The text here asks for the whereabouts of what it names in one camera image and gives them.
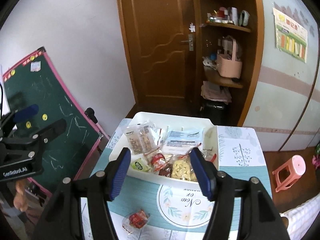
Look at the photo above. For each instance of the white plastic storage bin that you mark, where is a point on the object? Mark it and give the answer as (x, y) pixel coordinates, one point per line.
(163, 123)

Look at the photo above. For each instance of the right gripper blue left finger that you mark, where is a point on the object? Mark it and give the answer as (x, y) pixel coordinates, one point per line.
(117, 172)

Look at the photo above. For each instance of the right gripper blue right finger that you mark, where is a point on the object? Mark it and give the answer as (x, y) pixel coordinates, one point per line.
(205, 173)

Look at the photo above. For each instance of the clear bag printed label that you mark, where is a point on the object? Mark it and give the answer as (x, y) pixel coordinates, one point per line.
(140, 137)

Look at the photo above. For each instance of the red clear snack packet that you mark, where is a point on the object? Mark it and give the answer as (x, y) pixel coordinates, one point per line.
(135, 221)

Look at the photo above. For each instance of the white blue packet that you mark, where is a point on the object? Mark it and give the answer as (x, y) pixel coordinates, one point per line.
(180, 141)

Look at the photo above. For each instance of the stack of pink cloths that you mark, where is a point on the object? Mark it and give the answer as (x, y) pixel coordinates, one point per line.
(213, 92)

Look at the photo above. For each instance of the silver door handle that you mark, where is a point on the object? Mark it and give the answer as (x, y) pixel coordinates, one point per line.
(189, 42)

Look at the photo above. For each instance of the pink plastic stool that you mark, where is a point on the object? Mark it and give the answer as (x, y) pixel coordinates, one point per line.
(289, 172)

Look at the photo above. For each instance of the green yellow wall poster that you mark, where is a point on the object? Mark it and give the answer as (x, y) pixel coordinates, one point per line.
(291, 37)

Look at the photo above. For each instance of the wooden corner shelf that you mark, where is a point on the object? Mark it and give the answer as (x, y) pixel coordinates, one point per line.
(212, 35)

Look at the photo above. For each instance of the pink basket with handle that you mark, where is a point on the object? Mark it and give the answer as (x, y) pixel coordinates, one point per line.
(228, 63)

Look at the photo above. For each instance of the brown wooden door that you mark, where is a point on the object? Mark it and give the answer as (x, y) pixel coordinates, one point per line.
(162, 70)

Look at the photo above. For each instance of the green chalkboard pink frame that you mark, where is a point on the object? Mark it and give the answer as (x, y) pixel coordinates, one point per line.
(34, 80)

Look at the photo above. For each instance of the green yellow snack packet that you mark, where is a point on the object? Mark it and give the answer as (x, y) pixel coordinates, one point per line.
(140, 165)

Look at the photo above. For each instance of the teal patterned tablecloth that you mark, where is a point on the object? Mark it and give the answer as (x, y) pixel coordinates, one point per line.
(177, 213)

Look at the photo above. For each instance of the dark red flower packet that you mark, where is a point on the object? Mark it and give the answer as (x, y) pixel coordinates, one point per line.
(166, 171)

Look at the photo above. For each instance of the clear bag yellow puffs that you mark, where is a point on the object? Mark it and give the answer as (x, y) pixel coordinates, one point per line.
(182, 168)

